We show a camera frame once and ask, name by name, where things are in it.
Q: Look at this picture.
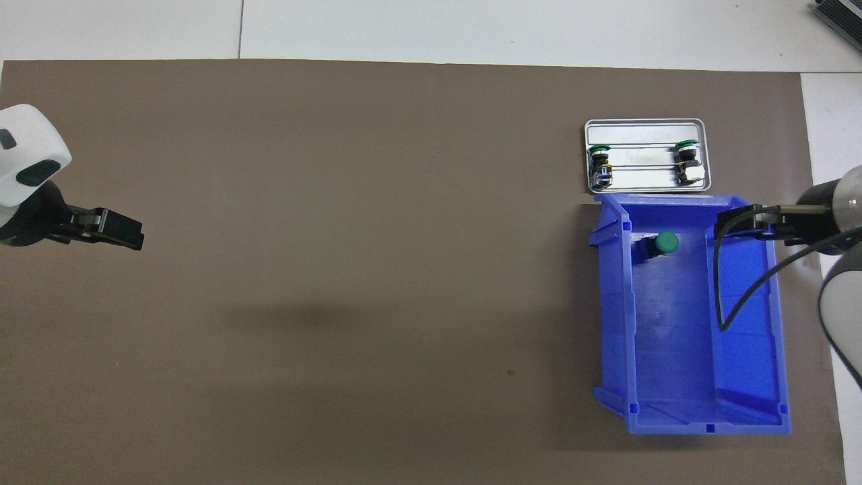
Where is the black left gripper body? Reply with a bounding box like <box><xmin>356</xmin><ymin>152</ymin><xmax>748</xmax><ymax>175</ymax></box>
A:
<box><xmin>0</xmin><ymin>181</ymin><xmax>92</xmax><ymax>247</ymax></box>

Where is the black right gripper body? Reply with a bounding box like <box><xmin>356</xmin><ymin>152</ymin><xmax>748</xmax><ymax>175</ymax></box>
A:
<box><xmin>796</xmin><ymin>176</ymin><xmax>862</xmax><ymax>257</ymax></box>

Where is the green push button blue block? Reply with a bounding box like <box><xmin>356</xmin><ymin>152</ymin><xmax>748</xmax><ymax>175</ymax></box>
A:
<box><xmin>636</xmin><ymin>230</ymin><xmax>679</xmax><ymax>263</ymax></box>

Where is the green push button white block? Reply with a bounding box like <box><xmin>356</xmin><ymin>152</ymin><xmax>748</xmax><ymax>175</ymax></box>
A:
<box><xmin>675</xmin><ymin>139</ymin><xmax>706</xmax><ymax>186</ymax></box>

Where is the blue plastic storage bin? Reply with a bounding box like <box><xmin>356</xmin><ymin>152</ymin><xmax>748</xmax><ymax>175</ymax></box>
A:
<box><xmin>588</xmin><ymin>193</ymin><xmax>792</xmax><ymax>435</ymax></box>

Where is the grey metal tray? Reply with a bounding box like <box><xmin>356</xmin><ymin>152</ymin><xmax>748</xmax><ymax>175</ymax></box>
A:
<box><xmin>583</xmin><ymin>119</ymin><xmax>712</xmax><ymax>195</ymax></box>

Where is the brown table mat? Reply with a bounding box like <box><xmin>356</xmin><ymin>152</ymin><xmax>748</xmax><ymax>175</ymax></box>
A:
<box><xmin>0</xmin><ymin>59</ymin><xmax>848</xmax><ymax>485</ymax></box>

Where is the grey ribbed device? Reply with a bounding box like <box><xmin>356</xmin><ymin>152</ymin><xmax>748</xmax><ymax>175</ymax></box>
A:
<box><xmin>811</xmin><ymin>0</ymin><xmax>862</xmax><ymax>40</ymax></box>

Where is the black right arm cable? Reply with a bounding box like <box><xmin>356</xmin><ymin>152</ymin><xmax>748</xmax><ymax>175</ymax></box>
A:
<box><xmin>714</xmin><ymin>204</ymin><xmax>862</xmax><ymax>332</ymax></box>

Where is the green push button yellow ring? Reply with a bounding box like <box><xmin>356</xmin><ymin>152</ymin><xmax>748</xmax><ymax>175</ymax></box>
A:
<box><xmin>587</xmin><ymin>143</ymin><xmax>614</xmax><ymax>188</ymax></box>

